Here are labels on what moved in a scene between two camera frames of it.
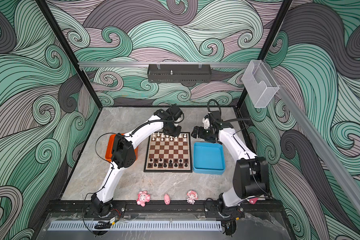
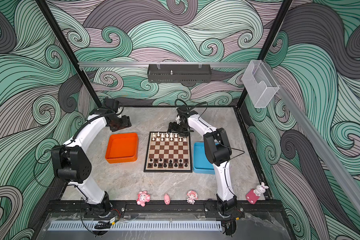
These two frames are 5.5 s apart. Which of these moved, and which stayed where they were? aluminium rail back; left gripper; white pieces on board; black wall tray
Moved: left gripper
Stayed: black wall tray; white pieces on board; aluminium rail back
